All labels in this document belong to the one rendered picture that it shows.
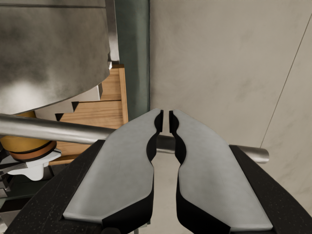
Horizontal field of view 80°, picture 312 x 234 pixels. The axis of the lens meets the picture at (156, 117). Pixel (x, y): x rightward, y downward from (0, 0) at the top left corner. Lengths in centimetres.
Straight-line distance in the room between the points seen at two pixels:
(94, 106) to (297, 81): 191
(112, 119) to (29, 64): 41
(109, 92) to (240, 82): 140
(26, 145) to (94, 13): 23
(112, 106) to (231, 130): 159
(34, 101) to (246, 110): 187
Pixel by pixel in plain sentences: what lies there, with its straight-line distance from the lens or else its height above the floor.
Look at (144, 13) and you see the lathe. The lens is 86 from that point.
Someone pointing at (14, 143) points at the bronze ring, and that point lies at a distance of 37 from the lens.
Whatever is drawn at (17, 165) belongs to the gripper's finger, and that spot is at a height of 112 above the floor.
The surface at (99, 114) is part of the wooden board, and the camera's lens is 58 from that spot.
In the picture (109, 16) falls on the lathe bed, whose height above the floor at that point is 87.
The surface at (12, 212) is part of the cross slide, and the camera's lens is 78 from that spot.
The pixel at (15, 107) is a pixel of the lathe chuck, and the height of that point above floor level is 122.
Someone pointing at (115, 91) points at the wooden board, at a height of 89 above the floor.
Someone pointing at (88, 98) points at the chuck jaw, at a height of 111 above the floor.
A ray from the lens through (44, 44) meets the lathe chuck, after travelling 21.
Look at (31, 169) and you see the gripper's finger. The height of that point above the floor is 110.
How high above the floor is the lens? 139
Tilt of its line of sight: 58 degrees down
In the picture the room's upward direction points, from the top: 160 degrees clockwise
